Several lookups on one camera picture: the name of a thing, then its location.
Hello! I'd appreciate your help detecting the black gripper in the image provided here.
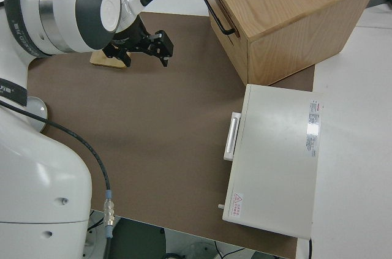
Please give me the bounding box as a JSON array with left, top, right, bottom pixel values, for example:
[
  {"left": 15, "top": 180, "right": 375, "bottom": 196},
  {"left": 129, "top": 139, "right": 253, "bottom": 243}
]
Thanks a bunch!
[{"left": 103, "top": 16, "right": 175, "bottom": 69}]

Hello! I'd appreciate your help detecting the gray plate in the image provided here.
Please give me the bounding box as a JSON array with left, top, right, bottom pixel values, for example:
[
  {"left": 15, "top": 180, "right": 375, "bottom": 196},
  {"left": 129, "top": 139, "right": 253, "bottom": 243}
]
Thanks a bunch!
[{"left": 26, "top": 96, "right": 50, "bottom": 133}]

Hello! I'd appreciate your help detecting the small wooden block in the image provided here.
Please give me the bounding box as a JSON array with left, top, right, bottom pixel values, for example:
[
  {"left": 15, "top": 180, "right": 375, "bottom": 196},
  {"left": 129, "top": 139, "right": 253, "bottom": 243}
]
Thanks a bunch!
[{"left": 89, "top": 50, "right": 133, "bottom": 70}]

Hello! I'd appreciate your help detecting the brown table mat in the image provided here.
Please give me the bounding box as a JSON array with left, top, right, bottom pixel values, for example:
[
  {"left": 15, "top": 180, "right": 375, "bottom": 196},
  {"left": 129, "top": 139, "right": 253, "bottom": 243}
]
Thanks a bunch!
[{"left": 26, "top": 11, "right": 317, "bottom": 259}]

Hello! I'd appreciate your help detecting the wooden drawer cabinet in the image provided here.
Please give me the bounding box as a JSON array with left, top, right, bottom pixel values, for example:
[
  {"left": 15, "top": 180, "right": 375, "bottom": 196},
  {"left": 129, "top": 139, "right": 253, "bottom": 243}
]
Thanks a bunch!
[{"left": 198, "top": 0, "right": 380, "bottom": 87}]

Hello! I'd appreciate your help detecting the white toaster oven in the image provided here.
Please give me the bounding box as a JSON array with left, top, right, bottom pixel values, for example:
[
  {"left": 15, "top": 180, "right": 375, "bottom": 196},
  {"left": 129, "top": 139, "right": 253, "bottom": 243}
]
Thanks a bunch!
[{"left": 217, "top": 83, "right": 326, "bottom": 240}]

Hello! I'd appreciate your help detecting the black drawer handle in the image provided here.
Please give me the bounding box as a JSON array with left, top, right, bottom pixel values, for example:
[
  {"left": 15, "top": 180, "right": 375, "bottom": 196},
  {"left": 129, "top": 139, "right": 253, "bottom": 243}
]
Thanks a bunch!
[{"left": 202, "top": 0, "right": 237, "bottom": 36}]

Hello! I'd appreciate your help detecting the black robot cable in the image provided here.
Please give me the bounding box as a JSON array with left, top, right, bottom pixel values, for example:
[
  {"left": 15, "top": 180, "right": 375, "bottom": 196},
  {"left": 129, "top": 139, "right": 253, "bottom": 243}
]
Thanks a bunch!
[{"left": 0, "top": 99, "right": 116, "bottom": 259}]

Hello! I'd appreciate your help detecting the white oven door handle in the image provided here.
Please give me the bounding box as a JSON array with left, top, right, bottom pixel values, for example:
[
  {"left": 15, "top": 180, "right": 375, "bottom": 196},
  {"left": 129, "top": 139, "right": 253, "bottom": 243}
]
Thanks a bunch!
[{"left": 222, "top": 111, "right": 243, "bottom": 162}]

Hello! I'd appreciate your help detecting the silver cable connector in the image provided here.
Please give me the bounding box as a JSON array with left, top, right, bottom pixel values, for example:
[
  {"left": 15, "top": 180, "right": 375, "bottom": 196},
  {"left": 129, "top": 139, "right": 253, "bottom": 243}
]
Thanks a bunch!
[{"left": 103, "top": 189, "right": 116, "bottom": 239}]

